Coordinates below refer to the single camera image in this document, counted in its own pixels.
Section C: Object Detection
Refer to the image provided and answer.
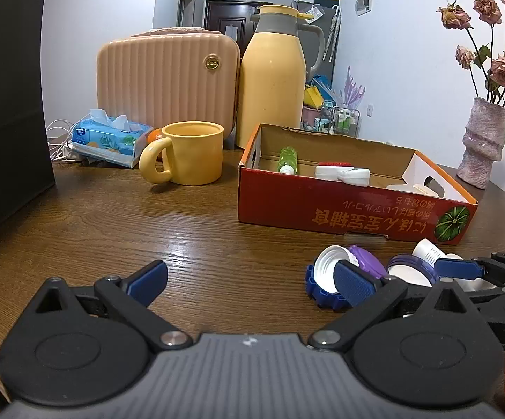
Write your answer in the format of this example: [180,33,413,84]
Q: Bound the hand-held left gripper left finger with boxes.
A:
[25,260,194,352]

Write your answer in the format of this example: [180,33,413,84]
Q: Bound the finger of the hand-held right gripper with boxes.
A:
[433,252,505,289]

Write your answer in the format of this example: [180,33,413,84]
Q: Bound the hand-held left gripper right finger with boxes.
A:
[308,259,482,351]

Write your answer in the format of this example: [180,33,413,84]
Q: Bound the purple lid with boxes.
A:
[348,244,388,278]

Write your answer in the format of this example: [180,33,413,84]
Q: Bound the white spray bottle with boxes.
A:
[411,238,465,267]

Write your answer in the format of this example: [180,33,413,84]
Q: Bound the blue ribbed jar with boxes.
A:
[305,244,358,313]

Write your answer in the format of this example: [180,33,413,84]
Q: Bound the blue rimmed cream jar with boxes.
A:
[385,253,440,289]

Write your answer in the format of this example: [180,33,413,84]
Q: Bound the red cardboard box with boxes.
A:
[238,123,479,245]

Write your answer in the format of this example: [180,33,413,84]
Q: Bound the red and white lint brush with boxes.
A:
[314,161,372,188]

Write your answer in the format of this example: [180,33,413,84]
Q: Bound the green bottle white cap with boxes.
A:
[279,147,299,174]

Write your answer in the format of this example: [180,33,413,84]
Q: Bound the pink ceramic vase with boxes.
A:
[456,97,505,190]

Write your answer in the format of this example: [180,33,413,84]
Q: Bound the yellow mug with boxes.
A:
[139,121,225,186]

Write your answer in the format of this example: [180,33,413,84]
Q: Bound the blue tissue pack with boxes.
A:
[71,109,154,169]

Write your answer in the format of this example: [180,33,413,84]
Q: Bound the pink ribbed suitcase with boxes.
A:
[96,26,241,134]

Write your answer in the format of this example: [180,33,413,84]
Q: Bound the dried rose bouquet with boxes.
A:
[438,0,505,112]

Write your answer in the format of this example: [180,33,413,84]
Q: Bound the yellow thermos jug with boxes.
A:
[235,4,325,149]

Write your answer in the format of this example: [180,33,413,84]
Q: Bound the black monitor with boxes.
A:
[0,0,57,247]

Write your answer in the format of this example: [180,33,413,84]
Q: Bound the folded umbrella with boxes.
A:
[326,5,342,64]

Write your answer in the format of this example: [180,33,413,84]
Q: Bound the grey interior door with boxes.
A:
[177,0,196,27]

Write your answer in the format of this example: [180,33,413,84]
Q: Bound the dark brown entrance door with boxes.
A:
[204,0,259,36]

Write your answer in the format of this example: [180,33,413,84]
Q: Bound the grey refrigerator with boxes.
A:
[296,0,342,97]

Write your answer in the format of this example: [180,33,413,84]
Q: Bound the wire rack with bottles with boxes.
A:
[320,100,360,136]

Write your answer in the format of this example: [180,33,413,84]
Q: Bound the tangled white cables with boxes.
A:
[45,119,83,162]

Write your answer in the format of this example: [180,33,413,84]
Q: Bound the purple flower wall sticker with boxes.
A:
[337,66,365,110]

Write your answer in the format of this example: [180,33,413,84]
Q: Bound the blue plastic frame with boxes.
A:
[311,74,336,101]

